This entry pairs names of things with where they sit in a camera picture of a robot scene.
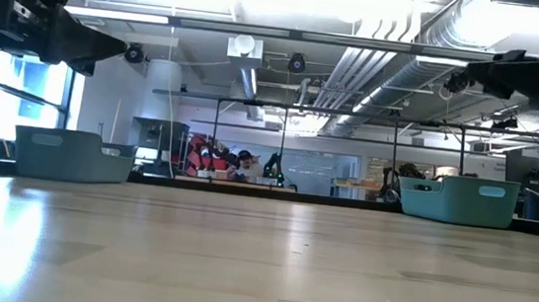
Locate black background robot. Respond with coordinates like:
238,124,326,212
376,165,404,205

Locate teal plastic bin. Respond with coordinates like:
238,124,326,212
394,170,522,231

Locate silver ventilation duct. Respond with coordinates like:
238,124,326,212
323,0,539,157

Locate black metal rig frame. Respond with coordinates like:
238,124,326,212
143,87,539,213

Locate large window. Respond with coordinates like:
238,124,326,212
0,44,90,150

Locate white round column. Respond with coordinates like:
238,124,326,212
138,57,186,124

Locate background wooden table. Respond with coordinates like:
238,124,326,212
174,173,299,195

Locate black ceiling spotlight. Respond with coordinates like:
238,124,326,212
491,115,520,132
285,50,309,75
123,41,147,65
442,68,477,97

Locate grey-blue plastic bin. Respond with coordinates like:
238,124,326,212
10,123,139,189

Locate black computer monitor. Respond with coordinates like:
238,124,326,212
501,152,539,195

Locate person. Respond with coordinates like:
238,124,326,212
397,162,428,181
225,147,267,185

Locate dark equipment cabinet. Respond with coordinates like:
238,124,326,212
127,116,192,170

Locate white square ceiling fixture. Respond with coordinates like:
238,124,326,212
224,32,266,70

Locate red stacked crates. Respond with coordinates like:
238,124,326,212
184,131,235,182

